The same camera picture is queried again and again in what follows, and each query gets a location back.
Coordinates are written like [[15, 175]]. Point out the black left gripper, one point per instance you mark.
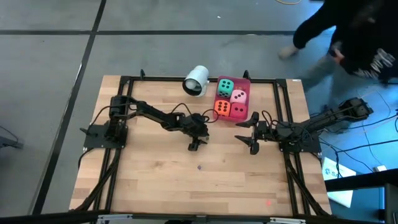
[[196, 126]]

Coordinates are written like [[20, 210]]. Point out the large pink plush die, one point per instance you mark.
[[238, 96]]

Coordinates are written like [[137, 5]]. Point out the white cylinder cup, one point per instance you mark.
[[199, 76]]

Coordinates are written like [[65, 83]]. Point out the grey metal foot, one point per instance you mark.
[[9, 143]]

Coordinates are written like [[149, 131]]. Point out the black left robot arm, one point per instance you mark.
[[149, 113]]

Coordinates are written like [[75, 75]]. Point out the person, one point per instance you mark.
[[357, 28]]

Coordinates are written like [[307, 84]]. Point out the black side table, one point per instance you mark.
[[360, 183]]

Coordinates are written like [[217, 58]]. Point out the pink translucent plastic bin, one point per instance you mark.
[[245, 82]]

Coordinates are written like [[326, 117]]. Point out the white cardboard box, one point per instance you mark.
[[340, 193]]

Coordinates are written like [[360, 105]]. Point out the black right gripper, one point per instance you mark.
[[267, 132]]

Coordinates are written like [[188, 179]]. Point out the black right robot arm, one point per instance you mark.
[[329, 119]]

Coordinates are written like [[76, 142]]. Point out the black crossbeam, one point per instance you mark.
[[46, 217]]

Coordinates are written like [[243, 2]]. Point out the large red plush die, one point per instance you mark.
[[238, 111]]

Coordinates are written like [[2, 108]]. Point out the silver metal bracket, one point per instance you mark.
[[287, 221], [115, 217]]

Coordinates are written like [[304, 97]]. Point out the white power adapter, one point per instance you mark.
[[380, 168]]

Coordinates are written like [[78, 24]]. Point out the large green plush die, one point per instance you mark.
[[225, 87]]

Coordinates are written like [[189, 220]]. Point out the large orange plush die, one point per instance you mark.
[[222, 107]]

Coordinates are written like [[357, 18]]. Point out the black aluminium table frame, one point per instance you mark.
[[155, 78]]

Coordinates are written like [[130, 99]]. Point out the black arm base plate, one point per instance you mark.
[[311, 148], [96, 140]]

